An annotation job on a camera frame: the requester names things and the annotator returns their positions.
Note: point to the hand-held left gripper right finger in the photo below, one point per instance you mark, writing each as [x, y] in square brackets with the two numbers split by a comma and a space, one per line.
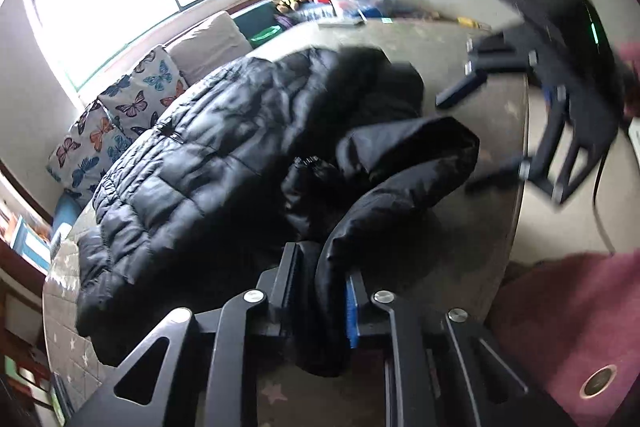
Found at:
[353, 312]

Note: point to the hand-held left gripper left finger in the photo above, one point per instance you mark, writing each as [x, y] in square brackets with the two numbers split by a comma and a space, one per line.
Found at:
[290, 279]

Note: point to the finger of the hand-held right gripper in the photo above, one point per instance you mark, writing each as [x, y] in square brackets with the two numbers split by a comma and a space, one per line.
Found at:
[460, 91]
[495, 177]

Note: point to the black puffer jacket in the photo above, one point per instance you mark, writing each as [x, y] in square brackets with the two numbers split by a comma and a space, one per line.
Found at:
[200, 157]

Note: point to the person's right forearm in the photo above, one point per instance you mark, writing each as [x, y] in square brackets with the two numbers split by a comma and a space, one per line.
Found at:
[632, 72]

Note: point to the person's maroon clothing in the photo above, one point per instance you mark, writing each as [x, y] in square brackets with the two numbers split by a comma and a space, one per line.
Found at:
[565, 307]

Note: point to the green bowl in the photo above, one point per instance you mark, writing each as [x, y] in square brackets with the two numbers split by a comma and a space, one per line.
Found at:
[264, 36]

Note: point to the butterfly print pillow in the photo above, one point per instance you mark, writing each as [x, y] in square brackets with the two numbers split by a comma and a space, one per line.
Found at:
[145, 87]
[85, 147]

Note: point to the plain white pillow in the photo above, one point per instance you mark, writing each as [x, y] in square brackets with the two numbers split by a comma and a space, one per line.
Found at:
[210, 44]

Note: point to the blue and white cabinet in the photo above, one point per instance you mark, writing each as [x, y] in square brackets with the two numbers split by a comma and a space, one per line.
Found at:
[30, 244]

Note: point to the dark wooden display cabinet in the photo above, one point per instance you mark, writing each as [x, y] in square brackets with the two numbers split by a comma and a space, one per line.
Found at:
[25, 357]

